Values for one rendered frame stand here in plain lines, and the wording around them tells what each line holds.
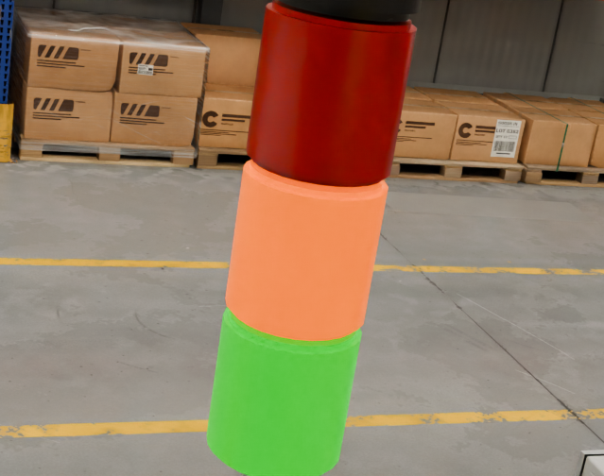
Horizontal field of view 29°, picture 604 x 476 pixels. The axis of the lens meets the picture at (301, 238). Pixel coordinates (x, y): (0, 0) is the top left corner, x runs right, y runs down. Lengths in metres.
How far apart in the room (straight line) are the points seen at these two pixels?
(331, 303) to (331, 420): 0.05
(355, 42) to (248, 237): 0.08
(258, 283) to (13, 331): 5.28
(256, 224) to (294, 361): 0.05
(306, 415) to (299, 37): 0.13
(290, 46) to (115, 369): 5.01
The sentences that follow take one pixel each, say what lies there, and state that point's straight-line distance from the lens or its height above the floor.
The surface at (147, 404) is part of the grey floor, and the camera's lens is 5.10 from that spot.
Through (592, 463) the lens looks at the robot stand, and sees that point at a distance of 2.59.
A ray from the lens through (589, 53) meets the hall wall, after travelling 11.14.
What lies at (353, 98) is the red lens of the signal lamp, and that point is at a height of 2.30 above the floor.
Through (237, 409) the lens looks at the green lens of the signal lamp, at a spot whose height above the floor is 2.19.
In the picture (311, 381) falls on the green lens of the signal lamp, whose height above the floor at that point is 2.20.
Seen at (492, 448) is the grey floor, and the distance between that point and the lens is 5.25.
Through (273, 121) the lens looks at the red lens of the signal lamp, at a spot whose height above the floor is 2.29.
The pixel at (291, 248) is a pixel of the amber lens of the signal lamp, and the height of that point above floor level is 2.25.
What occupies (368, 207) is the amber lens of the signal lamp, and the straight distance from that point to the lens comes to 0.39.
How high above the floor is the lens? 2.38
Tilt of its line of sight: 19 degrees down
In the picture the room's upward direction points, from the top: 9 degrees clockwise
